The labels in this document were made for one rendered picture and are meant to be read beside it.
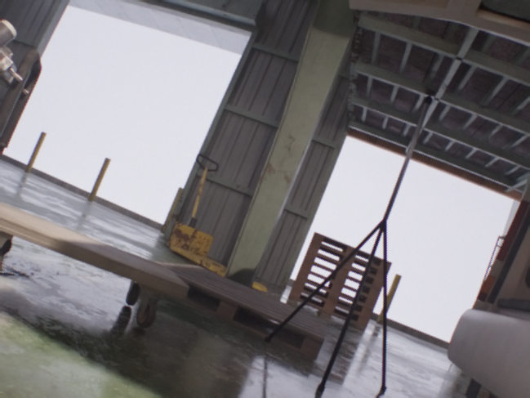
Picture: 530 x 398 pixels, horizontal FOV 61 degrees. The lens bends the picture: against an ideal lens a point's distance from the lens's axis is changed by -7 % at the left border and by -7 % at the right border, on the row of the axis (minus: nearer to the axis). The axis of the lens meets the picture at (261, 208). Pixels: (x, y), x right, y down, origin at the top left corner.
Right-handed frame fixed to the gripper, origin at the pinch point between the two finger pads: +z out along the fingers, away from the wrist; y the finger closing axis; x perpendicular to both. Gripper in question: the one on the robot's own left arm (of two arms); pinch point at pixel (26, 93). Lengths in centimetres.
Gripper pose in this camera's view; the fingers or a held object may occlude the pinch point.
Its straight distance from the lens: 206.4
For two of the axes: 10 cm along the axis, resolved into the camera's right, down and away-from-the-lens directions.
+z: 6.6, 6.7, 3.4
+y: 3.9, 0.9, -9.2
